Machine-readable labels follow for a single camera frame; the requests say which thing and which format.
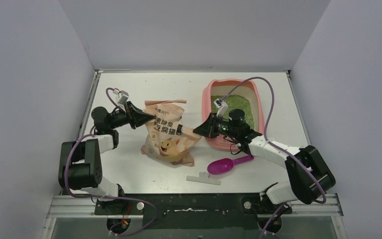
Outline beige cat litter bag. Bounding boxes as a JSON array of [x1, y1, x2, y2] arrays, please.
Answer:
[[141, 100, 201, 167]]

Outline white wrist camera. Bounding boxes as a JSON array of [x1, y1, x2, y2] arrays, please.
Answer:
[[213, 99, 228, 118], [116, 91, 129, 106]]

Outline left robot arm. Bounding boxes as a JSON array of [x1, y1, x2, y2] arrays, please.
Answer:
[[58, 101, 156, 214]]

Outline purple litter scoop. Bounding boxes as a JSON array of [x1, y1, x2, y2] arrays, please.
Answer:
[[207, 155, 255, 175]]

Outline white bag clip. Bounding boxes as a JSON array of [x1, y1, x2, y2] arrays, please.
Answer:
[[186, 172, 221, 185]]

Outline green cat litter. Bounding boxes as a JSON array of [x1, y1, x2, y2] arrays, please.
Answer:
[[223, 95, 256, 129]]

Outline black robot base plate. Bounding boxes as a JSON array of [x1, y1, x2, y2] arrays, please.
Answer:
[[94, 193, 292, 234]]

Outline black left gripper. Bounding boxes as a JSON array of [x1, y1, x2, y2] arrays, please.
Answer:
[[108, 102, 155, 130]]

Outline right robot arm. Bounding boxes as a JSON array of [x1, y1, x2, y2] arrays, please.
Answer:
[[193, 109, 336, 213]]

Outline pink litter box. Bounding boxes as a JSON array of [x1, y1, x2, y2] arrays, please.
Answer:
[[202, 79, 265, 132]]

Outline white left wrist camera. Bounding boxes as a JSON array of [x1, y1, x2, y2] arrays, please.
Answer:
[[116, 91, 129, 106]]

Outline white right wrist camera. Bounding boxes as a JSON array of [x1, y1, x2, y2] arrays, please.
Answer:
[[213, 99, 228, 118]]

